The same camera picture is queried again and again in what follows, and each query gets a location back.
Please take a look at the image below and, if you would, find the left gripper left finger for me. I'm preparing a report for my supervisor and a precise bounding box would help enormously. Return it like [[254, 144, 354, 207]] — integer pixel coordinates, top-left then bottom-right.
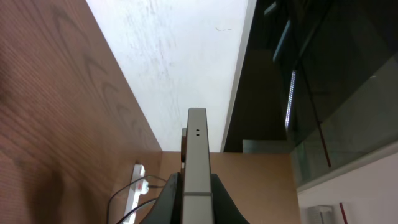
[[140, 172, 183, 224]]

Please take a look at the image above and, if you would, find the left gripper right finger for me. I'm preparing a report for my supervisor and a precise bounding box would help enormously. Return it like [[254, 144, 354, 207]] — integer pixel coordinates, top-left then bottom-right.
[[211, 174, 249, 224]]

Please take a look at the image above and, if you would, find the Galaxy smartphone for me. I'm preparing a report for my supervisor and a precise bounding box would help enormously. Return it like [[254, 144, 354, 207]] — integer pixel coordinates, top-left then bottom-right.
[[181, 108, 214, 224]]

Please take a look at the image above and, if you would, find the white power strip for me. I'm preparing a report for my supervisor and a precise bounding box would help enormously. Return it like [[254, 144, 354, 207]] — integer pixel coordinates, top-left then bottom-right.
[[125, 164, 149, 215]]

